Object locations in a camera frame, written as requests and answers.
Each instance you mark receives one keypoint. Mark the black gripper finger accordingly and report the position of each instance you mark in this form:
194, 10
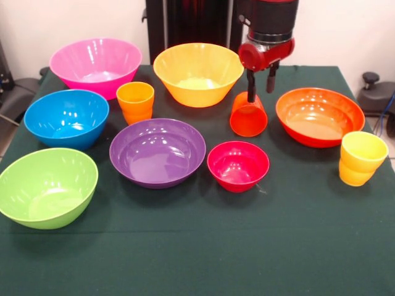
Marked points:
251, 86
270, 80

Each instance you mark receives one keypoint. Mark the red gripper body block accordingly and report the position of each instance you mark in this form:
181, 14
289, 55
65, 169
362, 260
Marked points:
253, 57

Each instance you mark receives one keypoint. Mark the red-orange cup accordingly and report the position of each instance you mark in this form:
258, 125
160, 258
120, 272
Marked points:
248, 121

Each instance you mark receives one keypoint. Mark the small crimson bowl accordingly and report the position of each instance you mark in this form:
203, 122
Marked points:
237, 166

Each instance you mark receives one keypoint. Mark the purple bowl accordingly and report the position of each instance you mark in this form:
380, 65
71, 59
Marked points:
157, 151

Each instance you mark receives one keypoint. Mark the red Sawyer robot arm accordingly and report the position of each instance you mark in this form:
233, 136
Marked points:
271, 18

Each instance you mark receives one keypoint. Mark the large yellow-orange bowl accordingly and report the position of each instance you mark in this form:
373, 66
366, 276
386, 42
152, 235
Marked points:
197, 68

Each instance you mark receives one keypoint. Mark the shallow red-orange bowl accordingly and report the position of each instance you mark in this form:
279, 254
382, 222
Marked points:
321, 117

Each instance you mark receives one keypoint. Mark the orange cup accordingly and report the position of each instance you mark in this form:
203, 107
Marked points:
135, 105

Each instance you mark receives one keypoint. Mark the yellow cup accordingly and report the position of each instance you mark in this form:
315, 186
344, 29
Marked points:
361, 160

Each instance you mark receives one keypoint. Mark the dark green tablecloth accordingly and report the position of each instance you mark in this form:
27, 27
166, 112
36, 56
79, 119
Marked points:
247, 231

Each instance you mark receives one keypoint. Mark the large pink bowl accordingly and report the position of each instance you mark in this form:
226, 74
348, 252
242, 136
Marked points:
92, 58

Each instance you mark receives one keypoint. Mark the blue bowl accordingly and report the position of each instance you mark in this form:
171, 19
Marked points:
64, 120

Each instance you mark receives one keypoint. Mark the green bowl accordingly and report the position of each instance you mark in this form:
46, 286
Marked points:
46, 188

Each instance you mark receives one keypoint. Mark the black device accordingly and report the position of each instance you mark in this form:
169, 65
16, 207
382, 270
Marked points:
4, 71

